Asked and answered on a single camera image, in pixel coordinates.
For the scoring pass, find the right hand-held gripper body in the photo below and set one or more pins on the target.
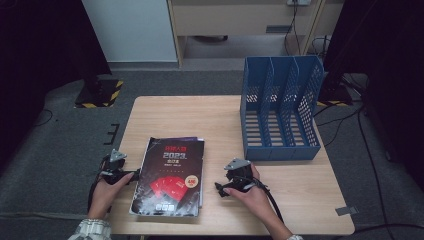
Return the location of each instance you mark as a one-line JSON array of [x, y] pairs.
[[240, 176]]

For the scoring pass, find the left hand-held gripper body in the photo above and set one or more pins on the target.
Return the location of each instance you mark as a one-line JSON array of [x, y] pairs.
[[115, 166]]

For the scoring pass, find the black magazine with red cards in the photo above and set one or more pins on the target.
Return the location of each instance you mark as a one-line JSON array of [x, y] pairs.
[[170, 176]]

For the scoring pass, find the blue file rack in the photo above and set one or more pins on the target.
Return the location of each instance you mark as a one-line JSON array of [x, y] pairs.
[[280, 110]]

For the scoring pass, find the person's right hand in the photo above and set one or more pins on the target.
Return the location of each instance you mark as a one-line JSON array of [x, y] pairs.
[[256, 203]]

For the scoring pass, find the person's left hand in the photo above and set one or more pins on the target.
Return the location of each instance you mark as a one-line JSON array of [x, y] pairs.
[[103, 200]]

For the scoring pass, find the grey tape piece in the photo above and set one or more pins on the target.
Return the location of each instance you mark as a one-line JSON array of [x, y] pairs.
[[346, 210]]

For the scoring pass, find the white panel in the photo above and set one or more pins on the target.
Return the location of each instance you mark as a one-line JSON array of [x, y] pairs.
[[130, 30]]

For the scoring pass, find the black curtain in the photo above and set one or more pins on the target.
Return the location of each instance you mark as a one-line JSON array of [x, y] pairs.
[[393, 50], [40, 50]]

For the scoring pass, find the light wooden cabinet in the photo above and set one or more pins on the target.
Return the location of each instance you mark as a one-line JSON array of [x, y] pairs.
[[230, 20]]

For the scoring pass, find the white power strip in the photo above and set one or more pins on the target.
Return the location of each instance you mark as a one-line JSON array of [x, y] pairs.
[[298, 2]]

